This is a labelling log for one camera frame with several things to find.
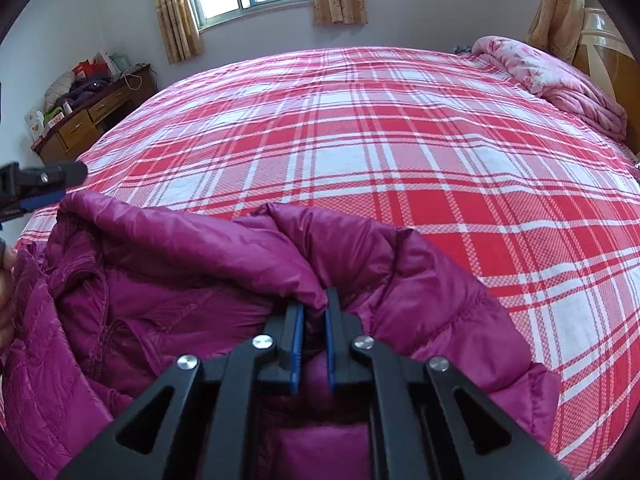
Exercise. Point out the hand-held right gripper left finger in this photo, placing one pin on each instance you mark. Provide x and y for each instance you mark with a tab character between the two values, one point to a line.
297	345

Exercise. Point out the green cloth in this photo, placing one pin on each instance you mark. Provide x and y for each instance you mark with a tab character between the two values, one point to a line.
51	110

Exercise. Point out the blue cloth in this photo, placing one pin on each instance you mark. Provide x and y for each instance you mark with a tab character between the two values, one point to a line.
462	49

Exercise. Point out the pink floral blanket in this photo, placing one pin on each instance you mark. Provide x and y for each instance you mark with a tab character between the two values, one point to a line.
550	80

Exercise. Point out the bed with red plaid sheet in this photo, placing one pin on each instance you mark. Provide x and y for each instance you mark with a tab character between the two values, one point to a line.
400	160

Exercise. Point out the wooden headboard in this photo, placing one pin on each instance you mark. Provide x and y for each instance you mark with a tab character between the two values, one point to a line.
615	75

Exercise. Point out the pale green container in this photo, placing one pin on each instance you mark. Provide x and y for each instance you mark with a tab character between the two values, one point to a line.
121	62

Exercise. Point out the pink flat box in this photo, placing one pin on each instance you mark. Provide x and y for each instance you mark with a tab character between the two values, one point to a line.
56	119

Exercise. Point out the red paper bag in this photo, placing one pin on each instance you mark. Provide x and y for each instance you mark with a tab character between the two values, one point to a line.
86	69

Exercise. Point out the magenta puffer jacket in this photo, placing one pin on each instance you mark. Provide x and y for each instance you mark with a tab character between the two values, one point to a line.
175	260

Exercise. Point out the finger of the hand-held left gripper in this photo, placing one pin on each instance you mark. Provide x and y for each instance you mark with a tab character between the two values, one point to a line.
60	175
40	202

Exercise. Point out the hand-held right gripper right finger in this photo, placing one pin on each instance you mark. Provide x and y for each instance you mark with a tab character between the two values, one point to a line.
330	350

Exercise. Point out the brown wooden desk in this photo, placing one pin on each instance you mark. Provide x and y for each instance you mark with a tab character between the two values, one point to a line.
85	125

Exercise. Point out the pile of purple clothes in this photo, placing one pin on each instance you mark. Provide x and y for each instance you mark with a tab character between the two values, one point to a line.
90	89

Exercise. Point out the person's left hand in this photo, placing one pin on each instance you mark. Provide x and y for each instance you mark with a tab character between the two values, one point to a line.
6	310

